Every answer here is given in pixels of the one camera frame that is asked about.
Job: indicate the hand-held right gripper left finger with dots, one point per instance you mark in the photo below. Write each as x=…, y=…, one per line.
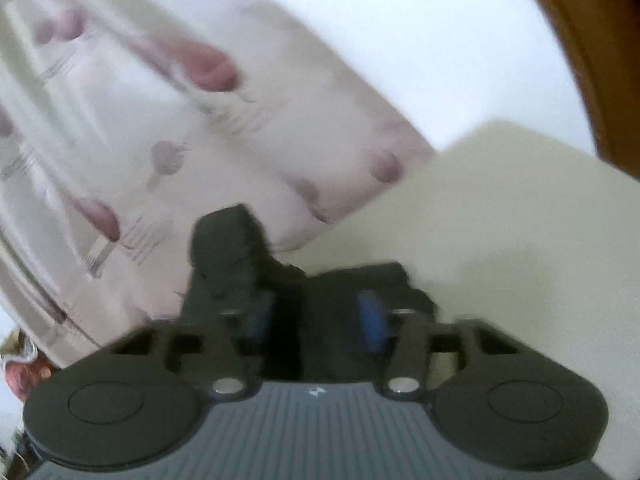
x=260, y=317

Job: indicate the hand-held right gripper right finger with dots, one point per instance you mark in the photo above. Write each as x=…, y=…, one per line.
x=371, y=322

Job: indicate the black fur-hooded jacket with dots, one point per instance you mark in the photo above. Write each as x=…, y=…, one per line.
x=225, y=245

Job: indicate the pink patterned curtain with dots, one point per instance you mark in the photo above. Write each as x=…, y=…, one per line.
x=150, y=160

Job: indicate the pink floral bundle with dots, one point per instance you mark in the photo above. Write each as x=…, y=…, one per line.
x=22, y=375

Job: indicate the brown wooden door frame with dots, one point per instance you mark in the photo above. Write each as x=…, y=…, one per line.
x=590, y=60

